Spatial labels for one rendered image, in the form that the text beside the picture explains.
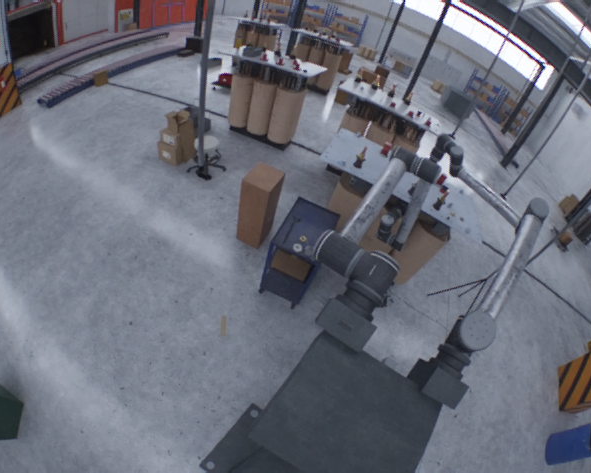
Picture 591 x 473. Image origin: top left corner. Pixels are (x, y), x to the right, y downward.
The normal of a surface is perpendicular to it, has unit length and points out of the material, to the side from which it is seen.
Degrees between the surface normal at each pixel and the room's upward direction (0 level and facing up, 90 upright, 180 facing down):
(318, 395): 0
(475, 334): 38
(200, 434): 0
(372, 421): 0
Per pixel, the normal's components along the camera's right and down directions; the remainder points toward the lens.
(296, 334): 0.22, -0.61
